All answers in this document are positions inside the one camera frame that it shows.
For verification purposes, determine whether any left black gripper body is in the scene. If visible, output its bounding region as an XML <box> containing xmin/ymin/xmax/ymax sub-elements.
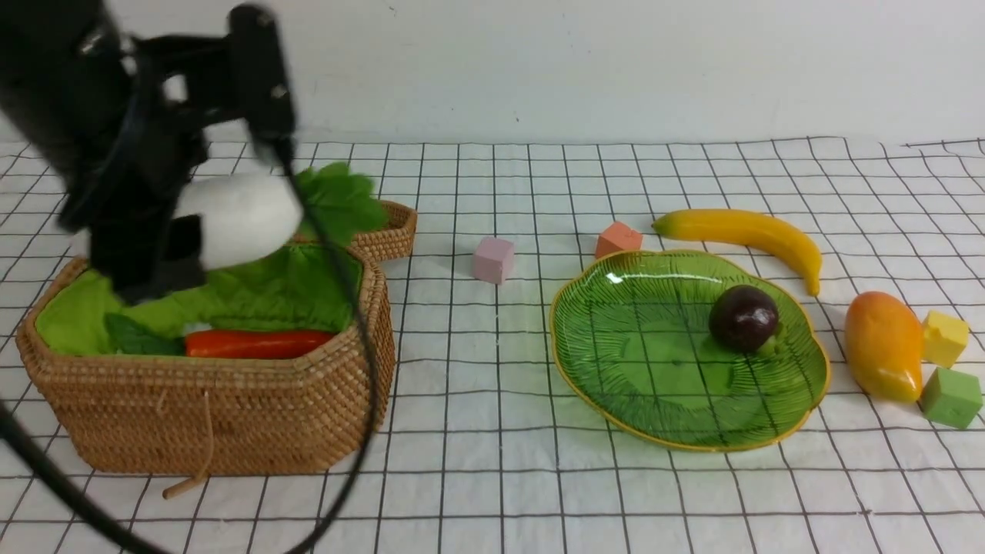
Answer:
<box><xmin>58</xmin><ymin>73</ymin><xmax>207</xmax><ymax>232</ymax></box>

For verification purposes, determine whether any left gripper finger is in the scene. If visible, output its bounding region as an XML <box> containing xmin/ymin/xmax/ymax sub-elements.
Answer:
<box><xmin>88</xmin><ymin>214</ymin><xmax>206</xmax><ymax>305</ymax></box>

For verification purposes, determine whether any white radish with leaves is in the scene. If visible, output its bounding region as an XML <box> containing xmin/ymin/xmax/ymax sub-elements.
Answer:
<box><xmin>175</xmin><ymin>162</ymin><xmax>388</xmax><ymax>271</ymax></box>

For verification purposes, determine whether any orange carrot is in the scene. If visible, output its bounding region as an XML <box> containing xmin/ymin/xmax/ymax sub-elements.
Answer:
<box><xmin>106</xmin><ymin>312</ymin><xmax>337</xmax><ymax>360</ymax></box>

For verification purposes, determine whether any yellow banana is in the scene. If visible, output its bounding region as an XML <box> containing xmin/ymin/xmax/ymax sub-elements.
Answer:
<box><xmin>652</xmin><ymin>209</ymin><xmax>823</xmax><ymax>297</ymax></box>

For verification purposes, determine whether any dark purple mangosteen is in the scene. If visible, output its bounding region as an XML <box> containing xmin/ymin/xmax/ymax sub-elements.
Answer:
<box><xmin>708</xmin><ymin>285</ymin><xmax>779</xmax><ymax>354</ymax></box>

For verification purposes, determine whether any orange yellow mango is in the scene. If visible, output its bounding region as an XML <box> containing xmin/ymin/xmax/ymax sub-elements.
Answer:
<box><xmin>844</xmin><ymin>291</ymin><xmax>924</xmax><ymax>404</ymax></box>

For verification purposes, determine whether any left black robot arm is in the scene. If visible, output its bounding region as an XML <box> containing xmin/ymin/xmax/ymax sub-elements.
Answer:
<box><xmin>1</xmin><ymin>1</ymin><xmax>206</xmax><ymax>305</ymax></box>

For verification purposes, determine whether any woven rattan basket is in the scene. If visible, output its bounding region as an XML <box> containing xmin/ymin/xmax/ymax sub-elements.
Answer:
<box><xmin>15</xmin><ymin>257</ymin><xmax>396</xmax><ymax>496</ymax></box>

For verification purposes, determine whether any woven rattan basket lid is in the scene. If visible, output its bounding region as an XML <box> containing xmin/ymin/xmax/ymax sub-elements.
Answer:
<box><xmin>314</xmin><ymin>196</ymin><xmax>418</xmax><ymax>263</ymax></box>

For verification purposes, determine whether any pink foam cube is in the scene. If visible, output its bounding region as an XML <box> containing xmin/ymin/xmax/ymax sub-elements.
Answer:
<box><xmin>472</xmin><ymin>236</ymin><xmax>515</xmax><ymax>286</ymax></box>

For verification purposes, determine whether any white grid tablecloth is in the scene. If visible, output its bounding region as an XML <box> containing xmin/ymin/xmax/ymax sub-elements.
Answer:
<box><xmin>0</xmin><ymin>137</ymin><xmax>985</xmax><ymax>554</ymax></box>

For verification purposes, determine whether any orange foam cube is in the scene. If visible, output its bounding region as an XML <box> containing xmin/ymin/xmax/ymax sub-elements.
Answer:
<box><xmin>594</xmin><ymin>221</ymin><xmax>643</xmax><ymax>259</ymax></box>

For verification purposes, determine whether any green leaf-shaped glass plate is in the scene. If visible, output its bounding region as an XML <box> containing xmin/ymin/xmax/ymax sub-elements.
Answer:
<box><xmin>548</xmin><ymin>249</ymin><xmax>831</xmax><ymax>452</ymax></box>

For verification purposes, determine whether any yellow foam cube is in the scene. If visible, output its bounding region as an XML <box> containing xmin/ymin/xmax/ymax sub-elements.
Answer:
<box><xmin>922</xmin><ymin>311</ymin><xmax>970</xmax><ymax>368</ymax></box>

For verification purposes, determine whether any green foam cube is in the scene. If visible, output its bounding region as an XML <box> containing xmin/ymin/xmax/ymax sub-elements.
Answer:
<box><xmin>920</xmin><ymin>367</ymin><xmax>983</xmax><ymax>430</ymax></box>

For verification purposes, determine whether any black camera cable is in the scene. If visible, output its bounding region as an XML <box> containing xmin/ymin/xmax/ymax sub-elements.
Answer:
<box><xmin>0</xmin><ymin>138</ymin><xmax>383</xmax><ymax>554</ymax></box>

